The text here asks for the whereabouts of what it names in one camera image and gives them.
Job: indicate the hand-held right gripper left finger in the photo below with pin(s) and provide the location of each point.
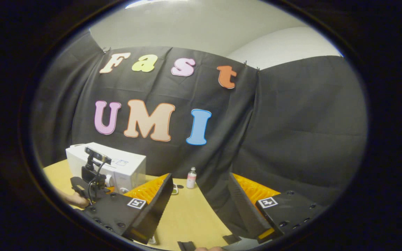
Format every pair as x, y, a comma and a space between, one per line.
159, 202

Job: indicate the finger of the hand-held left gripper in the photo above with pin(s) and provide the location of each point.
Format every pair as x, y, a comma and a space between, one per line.
110, 189

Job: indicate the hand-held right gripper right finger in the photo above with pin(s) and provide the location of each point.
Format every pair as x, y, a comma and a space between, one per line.
243, 209

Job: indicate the white microwave oven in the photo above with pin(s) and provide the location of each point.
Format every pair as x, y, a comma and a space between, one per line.
127, 167

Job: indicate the white compartment dish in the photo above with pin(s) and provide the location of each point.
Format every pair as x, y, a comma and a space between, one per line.
177, 190

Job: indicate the white sandwich holder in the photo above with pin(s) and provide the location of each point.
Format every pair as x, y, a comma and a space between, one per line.
153, 240

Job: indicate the small white pink bottle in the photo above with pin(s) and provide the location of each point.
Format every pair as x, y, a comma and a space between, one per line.
191, 179

